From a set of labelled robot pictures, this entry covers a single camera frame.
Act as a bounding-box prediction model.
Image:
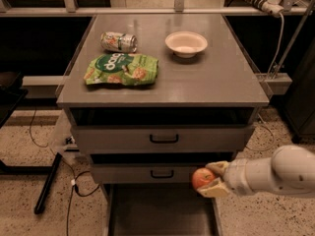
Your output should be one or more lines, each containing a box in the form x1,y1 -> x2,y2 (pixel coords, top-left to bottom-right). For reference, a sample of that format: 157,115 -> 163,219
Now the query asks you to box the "black table leg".
33,152 -> 62,215

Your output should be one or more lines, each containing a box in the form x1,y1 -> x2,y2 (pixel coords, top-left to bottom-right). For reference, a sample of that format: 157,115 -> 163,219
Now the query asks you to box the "bottom grey drawer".
103,184 -> 223,236

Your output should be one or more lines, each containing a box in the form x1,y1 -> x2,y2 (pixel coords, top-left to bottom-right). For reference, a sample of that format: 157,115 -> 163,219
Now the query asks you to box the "crushed soda can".
100,31 -> 137,53

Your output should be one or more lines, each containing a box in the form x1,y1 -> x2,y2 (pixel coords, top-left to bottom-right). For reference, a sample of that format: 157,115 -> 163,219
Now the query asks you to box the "grey drawer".
68,107 -> 254,153
103,184 -> 223,236
91,152 -> 234,184

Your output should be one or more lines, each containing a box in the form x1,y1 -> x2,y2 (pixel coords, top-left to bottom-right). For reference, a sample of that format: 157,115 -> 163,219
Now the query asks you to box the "thin cable right floor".
245,113 -> 276,153

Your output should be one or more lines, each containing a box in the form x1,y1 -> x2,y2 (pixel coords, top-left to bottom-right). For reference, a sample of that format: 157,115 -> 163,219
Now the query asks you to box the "white paper bowl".
165,31 -> 208,58

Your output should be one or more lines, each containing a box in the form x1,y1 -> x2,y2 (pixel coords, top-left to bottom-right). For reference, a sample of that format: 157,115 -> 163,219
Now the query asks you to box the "black floor cable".
29,106 -> 100,236

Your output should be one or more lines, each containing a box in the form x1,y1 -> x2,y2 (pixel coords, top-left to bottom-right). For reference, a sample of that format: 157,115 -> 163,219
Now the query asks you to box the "red apple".
192,168 -> 216,190

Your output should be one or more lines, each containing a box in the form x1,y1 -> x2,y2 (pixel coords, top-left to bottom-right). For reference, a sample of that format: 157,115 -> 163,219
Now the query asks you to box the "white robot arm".
196,146 -> 315,198

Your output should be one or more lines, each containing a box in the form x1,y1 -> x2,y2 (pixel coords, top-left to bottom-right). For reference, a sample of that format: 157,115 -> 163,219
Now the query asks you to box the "metal rail frame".
0,0 -> 315,18

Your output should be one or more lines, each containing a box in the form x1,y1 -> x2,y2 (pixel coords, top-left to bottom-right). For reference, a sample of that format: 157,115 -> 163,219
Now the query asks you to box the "white striped handle device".
245,0 -> 284,18

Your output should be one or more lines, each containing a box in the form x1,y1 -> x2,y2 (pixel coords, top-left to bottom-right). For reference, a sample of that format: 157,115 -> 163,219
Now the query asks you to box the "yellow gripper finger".
206,161 -> 229,177
197,178 -> 230,198

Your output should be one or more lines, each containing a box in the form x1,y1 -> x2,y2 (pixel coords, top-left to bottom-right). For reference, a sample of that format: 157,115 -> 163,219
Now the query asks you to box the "black desk left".
0,72 -> 28,128

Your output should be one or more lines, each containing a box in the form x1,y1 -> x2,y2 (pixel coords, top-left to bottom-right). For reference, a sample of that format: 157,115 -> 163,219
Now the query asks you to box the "top grey drawer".
68,107 -> 254,153

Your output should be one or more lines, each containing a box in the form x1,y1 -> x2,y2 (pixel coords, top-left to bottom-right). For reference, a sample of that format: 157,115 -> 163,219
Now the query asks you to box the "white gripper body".
223,159 -> 254,196

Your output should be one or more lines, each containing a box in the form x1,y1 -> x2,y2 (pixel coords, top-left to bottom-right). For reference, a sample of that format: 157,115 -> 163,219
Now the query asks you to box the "green chip bag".
84,53 -> 158,87

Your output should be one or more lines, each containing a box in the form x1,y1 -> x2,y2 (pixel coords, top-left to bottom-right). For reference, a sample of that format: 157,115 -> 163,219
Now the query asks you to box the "grey drawer cabinet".
56,14 -> 270,236

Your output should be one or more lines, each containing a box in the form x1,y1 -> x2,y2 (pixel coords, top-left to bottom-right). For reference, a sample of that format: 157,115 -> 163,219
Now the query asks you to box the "middle grey drawer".
91,152 -> 234,184

